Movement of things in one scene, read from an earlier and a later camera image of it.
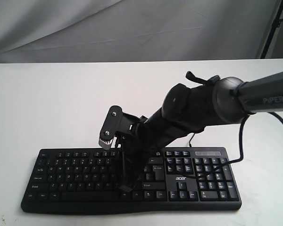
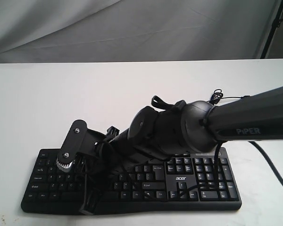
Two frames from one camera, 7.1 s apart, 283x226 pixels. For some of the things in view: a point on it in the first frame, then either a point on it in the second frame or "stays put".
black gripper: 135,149 -> 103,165
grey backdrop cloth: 60,31 stays put
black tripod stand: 276,23 stays put
